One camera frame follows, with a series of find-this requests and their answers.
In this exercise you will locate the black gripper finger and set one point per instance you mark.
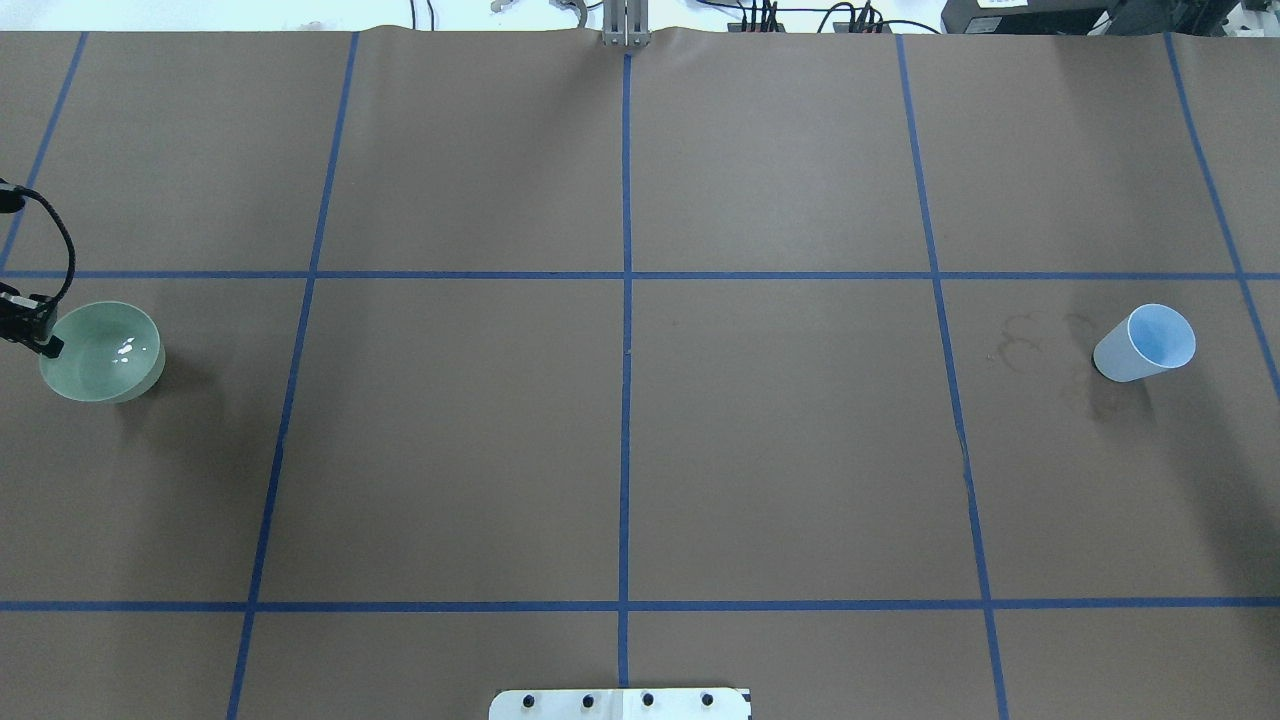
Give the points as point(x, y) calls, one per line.
point(28, 320)

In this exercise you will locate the mint green ceramic bowl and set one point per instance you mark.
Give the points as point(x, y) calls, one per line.
point(111, 352)

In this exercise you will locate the light blue plastic cup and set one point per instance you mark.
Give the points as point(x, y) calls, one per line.
point(1152, 339)

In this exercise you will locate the black box with label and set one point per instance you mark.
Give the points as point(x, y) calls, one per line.
point(1069, 18)

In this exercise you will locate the aluminium frame post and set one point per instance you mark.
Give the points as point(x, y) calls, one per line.
point(625, 23)

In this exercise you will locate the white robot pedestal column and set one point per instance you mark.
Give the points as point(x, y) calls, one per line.
point(623, 703)

